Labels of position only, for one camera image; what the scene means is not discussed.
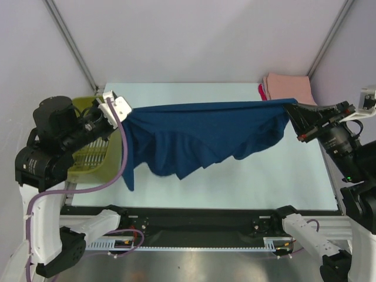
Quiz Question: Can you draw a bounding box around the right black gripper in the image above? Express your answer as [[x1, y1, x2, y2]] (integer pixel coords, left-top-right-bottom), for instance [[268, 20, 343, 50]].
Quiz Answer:
[[283, 98, 366, 179]]

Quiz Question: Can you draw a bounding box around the dark blue t shirt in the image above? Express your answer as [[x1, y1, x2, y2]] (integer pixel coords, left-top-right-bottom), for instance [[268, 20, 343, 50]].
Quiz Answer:
[[122, 99, 296, 191]]

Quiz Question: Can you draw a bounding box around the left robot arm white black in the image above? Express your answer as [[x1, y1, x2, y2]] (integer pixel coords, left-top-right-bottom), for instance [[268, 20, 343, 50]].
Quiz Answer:
[[15, 92, 132, 281]]

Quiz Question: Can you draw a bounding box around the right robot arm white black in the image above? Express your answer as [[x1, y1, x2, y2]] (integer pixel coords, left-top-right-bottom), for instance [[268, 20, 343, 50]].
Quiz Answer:
[[271, 101, 375, 281]]

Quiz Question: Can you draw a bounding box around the olive green plastic basket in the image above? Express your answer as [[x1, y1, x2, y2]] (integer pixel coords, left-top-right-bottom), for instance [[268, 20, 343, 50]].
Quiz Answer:
[[66, 95, 125, 185]]

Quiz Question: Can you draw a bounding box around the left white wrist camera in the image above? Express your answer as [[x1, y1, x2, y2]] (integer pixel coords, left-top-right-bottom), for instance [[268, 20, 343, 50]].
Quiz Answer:
[[98, 90, 133, 129]]

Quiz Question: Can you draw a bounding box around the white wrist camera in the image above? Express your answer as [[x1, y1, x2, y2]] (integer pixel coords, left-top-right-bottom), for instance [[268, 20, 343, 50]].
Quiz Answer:
[[98, 90, 133, 129], [340, 85, 376, 122]]

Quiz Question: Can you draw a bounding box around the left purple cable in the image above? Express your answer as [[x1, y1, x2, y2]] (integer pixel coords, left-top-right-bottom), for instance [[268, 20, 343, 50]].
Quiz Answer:
[[25, 98, 145, 282]]

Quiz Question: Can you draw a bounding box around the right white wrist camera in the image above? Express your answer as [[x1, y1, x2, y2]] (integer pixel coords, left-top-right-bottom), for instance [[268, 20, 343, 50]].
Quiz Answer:
[[340, 85, 376, 122]]

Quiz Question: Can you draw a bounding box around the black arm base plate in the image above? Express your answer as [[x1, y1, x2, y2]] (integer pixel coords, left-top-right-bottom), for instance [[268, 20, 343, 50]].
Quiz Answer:
[[115, 208, 287, 249]]

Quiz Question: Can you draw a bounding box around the right aluminium frame post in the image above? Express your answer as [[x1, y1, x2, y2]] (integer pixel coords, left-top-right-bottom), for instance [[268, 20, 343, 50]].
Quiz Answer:
[[307, 0, 357, 79]]

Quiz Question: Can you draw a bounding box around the aluminium frame post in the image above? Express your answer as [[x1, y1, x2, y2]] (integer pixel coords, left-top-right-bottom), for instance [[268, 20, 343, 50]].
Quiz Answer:
[[42, 0, 100, 94], [307, 0, 357, 79]]

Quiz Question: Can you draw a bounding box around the left aluminium frame post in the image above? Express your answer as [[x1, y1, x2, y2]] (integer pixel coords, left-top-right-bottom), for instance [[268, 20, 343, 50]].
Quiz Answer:
[[42, 0, 100, 94]]

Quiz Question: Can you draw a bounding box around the white slotted cable duct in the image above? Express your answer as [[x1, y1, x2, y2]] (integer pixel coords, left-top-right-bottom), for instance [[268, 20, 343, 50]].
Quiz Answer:
[[86, 237, 294, 252]]

